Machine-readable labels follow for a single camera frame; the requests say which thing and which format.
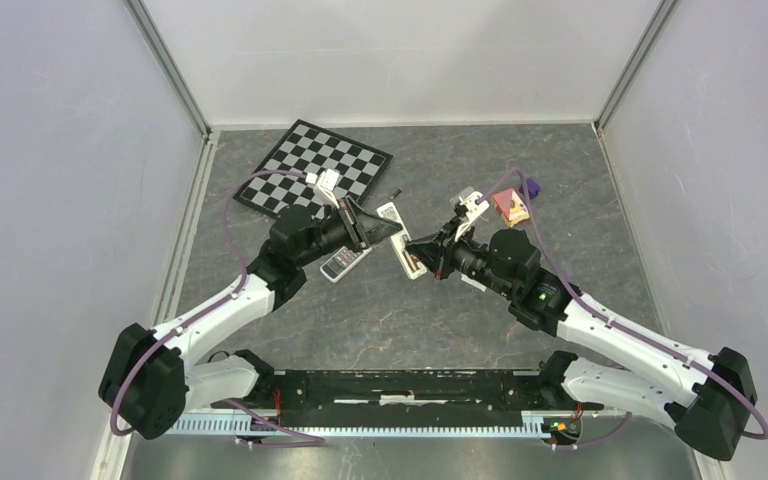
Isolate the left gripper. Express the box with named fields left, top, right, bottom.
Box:
left=295, top=195, right=402, bottom=268

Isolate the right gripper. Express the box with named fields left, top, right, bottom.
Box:
left=406, top=215, right=515, bottom=299

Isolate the long white remote control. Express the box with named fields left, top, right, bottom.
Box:
left=376, top=201, right=427, bottom=280

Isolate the white battery cover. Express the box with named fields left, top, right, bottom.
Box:
left=461, top=274, right=487, bottom=292

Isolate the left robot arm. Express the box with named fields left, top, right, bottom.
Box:
left=98, top=197, right=403, bottom=440

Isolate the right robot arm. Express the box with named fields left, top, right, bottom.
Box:
left=406, top=229, right=758, bottom=461

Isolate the short white remote control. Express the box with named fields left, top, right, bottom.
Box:
left=319, top=247, right=372, bottom=283

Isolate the black and grey chessboard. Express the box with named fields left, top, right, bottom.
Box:
left=234, top=119, right=393, bottom=219

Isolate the red and yellow block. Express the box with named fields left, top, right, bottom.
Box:
left=491, top=188, right=531, bottom=227

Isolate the purple cube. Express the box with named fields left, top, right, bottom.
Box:
left=525, top=178, right=541, bottom=200

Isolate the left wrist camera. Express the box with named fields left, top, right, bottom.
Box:
left=305, top=168, right=339, bottom=208

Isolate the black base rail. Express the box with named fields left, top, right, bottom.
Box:
left=239, top=369, right=580, bottom=427

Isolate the white slotted cable duct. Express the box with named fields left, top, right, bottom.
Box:
left=167, top=410, right=550, bottom=440

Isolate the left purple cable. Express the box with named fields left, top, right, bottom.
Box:
left=108, top=169, right=312, bottom=439

